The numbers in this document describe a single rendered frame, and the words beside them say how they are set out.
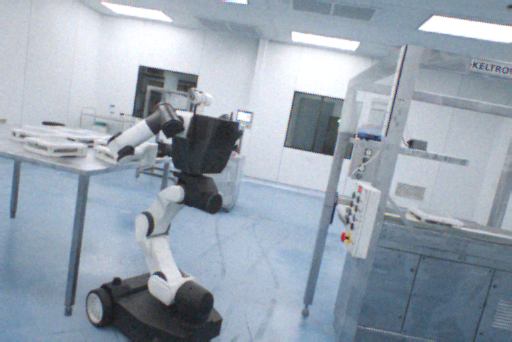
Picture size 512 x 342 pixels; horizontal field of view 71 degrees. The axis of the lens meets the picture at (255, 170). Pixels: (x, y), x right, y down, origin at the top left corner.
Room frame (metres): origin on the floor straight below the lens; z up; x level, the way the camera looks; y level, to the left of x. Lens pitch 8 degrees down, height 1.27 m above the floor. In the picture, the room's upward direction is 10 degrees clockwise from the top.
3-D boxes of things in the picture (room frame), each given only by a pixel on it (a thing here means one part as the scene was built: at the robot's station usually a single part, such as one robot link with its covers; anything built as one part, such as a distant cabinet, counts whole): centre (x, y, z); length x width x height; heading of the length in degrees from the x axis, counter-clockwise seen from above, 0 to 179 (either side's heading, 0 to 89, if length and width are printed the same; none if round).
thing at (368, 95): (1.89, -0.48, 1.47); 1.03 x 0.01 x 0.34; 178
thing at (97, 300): (1.84, 0.72, 0.10); 0.20 x 0.05 x 0.20; 54
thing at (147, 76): (7.68, 2.19, 1.43); 1.32 x 0.01 x 1.11; 84
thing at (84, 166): (2.51, 1.51, 0.84); 1.50 x 1.10 x 0.04; 80
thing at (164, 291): (1.89, 0.34, 0.28); 0.21 x 0.20 x 0.13; 54
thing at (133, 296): (1.91, 0.37, 0.19); 0.64 x 0.52 x 0.33; 54
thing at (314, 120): (7.32, -1.16, 1.43); 1.38 x 0.01 x 1.16; 84
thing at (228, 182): (4.93, 0.51, 0.38); 0.63 x 0.57 x 0.76; 84
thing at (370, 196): (1.35, -0.44, 0.97); 0.17 x 0.06 x 0.26; 178
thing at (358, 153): (2.07, -0.66, 1.14); 0.22 x 0.11 x 0.20; 88
